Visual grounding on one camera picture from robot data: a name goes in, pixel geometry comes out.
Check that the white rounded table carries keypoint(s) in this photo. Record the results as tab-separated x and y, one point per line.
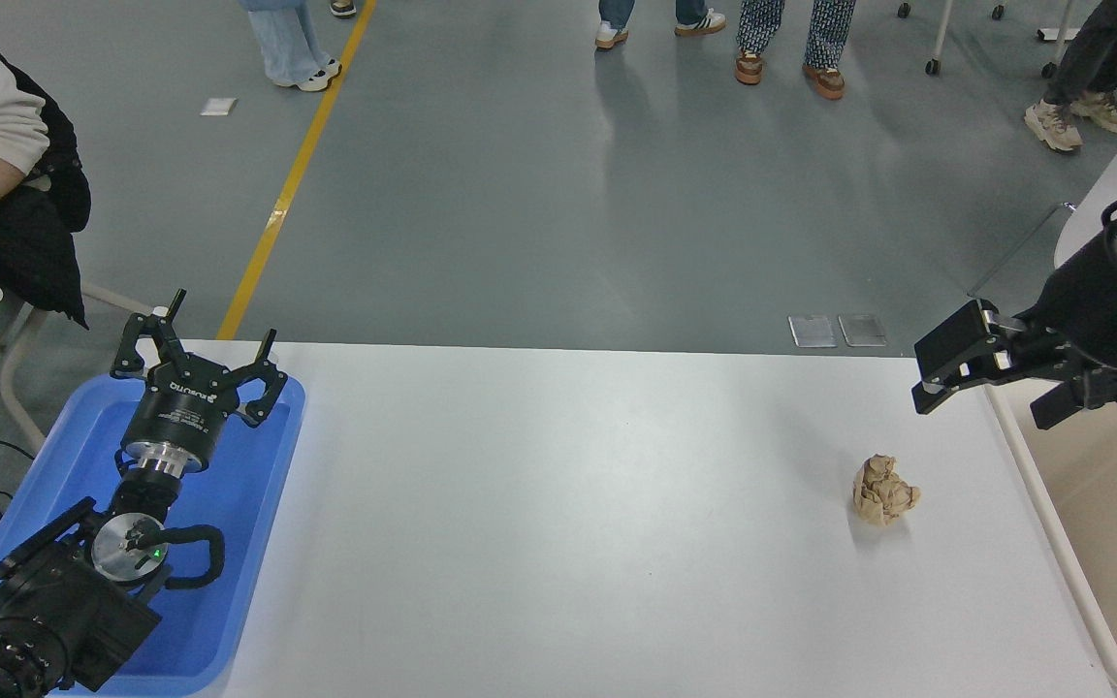
1111	184

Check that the white paper scrap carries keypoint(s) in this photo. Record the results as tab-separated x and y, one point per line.
218	107

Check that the standing person's legs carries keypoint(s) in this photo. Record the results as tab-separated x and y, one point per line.
825	44
617	24
287	44
1092	58

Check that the white chair frame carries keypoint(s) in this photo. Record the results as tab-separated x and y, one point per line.
20	359

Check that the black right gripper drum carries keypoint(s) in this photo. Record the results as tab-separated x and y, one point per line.
1106	315

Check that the black quilted cloth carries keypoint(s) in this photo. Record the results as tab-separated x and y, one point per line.
30	252

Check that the blue plastic tray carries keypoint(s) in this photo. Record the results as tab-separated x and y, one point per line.
248	504

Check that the standing person's foot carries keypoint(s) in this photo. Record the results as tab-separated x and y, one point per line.
342	8

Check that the white rolling stand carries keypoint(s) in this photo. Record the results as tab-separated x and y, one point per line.
941	29
1061	34

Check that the tan paper ball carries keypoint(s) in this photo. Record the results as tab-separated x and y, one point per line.
883	492

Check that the grey floor plate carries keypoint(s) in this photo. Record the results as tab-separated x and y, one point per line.
862	330
813	331

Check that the large pale bin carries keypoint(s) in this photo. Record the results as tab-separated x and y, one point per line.
1101	514

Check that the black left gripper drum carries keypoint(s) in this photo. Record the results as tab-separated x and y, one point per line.
180	407

